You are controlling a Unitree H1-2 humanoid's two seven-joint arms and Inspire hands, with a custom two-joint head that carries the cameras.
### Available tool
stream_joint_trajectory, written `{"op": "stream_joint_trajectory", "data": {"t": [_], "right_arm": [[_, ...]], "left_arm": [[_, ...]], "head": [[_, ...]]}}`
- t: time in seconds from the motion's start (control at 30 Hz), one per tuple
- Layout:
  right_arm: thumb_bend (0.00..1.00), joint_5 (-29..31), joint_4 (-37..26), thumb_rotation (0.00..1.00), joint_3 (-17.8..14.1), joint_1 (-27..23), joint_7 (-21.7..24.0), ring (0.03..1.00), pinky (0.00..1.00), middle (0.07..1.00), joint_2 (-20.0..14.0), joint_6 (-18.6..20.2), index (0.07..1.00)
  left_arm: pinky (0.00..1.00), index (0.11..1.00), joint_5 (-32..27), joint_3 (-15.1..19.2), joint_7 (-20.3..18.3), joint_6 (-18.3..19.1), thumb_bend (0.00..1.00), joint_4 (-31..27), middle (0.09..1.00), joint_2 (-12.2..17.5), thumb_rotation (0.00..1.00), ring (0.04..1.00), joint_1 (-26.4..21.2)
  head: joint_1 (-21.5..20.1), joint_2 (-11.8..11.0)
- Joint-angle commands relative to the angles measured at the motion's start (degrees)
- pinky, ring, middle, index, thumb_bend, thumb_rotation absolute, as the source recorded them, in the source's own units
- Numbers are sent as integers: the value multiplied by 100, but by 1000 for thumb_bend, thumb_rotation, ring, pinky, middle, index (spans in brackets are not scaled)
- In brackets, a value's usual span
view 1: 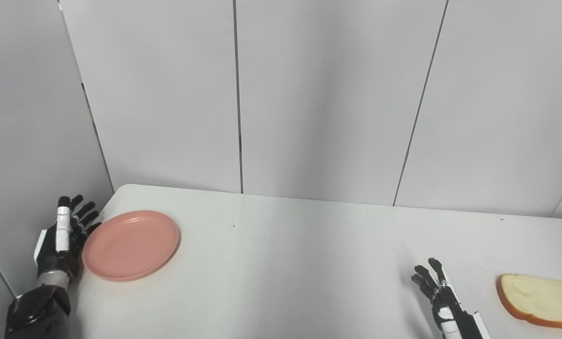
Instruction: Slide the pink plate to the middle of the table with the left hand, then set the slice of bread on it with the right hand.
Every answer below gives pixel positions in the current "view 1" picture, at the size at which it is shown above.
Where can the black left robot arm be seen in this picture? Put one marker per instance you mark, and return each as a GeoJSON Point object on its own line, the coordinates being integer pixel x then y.
{"type": "Point", "coordinates": [38, 310]}

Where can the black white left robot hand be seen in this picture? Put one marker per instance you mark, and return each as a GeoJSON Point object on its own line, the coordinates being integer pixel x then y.
{"type": "Point", "coordinates": [50, 249]}

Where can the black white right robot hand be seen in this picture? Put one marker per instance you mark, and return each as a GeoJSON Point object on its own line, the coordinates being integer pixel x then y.
{"type": "Point", "coordinates": [455, 320]}

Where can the pink round plate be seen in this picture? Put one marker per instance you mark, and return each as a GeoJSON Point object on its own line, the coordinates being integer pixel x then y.
{"type": "Point", "coordinates": [130, 246]}

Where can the slice of white bread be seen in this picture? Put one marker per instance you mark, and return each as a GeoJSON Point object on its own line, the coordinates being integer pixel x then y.
{"type": "Point", "coordinates": [537, 296]}

